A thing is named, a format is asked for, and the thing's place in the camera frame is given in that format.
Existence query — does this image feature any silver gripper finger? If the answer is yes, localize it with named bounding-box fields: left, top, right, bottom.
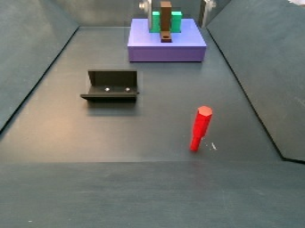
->
left=203, top=0, right=217, bottom=27
left=138, top=0, right=153, bottom=28

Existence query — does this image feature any red hexagonal peg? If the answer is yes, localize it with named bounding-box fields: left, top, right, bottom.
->
left=191, top=106, right=213, bottom=151

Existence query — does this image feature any purple base board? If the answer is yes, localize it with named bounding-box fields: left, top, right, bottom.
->
left=128, top=19, right=208, bottom=62

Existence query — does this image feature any brown upright block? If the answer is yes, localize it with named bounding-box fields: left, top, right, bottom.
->
left=160, top=1, right=172, bottom=43

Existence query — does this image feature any green block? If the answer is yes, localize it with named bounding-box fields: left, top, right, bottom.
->
left=149, top=11, right=183, bottom=33

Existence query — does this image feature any black angle bracket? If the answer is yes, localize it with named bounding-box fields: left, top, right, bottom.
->
left=82, top=69, right=138, bottom=101

